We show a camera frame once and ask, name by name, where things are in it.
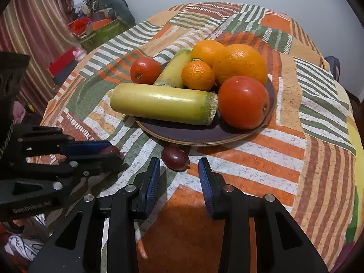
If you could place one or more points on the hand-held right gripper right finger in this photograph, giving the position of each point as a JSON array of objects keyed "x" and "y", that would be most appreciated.
[{"x": 206, "y": 186}]

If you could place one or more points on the white sneaker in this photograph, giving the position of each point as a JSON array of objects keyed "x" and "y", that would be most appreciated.
[{"x": 24, "y": 247}]

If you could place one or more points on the purple plate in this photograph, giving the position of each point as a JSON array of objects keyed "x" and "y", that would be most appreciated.
[{"x": 199, "y": 132}]

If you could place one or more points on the small mandarin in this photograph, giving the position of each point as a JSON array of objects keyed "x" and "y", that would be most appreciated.
[{"x": 198, "y": 75}]

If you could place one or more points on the dark purple passion fruit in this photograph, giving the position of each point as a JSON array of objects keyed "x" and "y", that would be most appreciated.
[{"x": 175, "y": 159}]

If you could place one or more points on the large red tomato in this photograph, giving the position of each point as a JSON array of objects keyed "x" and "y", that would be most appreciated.
[{"x": 243, "y": 102}]

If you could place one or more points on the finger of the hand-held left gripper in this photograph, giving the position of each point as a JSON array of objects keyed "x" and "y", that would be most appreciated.
[
  {"x": 85, "y": 148},
  {"x": 91, "y": 167}
]

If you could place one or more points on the small red tomato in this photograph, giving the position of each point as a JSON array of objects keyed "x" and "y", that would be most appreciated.
[{"x": 145, "y": 69}]

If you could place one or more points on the yellow mat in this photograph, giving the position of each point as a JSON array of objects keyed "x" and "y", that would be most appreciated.
[{"x": 355, "y": 148}]

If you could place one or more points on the red and blue box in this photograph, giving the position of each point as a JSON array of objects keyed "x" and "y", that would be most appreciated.
[{"x": 61, "y": 65}]

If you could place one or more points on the orange box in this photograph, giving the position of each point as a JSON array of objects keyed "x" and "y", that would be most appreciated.
[{"x": 99, "y": 24}]

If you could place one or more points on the large orange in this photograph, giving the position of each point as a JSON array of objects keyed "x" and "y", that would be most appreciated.
[
  {"x": 207, "y": 51},
  {"x": 241, "y": 62}
]

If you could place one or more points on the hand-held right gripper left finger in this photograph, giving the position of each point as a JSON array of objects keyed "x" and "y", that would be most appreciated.
[{"x": 153, "y": 186}]

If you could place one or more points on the red plastic bag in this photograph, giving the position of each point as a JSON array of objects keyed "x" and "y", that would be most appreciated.
[{"x": 79, "y": 25}]

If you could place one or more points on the striped patchwork blanket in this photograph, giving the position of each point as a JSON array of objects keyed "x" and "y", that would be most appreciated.
[{"x": 284, "y": 162}]

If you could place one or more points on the grey backpack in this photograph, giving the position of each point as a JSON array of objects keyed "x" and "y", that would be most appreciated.
[{"x": 332, "y": 66}]

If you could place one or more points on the striped red curtain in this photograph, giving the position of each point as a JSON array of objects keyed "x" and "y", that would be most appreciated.
[{"x": 28, "y": 20}]

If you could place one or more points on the yellow sugarcane piece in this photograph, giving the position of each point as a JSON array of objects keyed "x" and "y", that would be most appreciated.
[
  {"x": 162, "y": 103},
  {"x": 172, "y": 71}
]

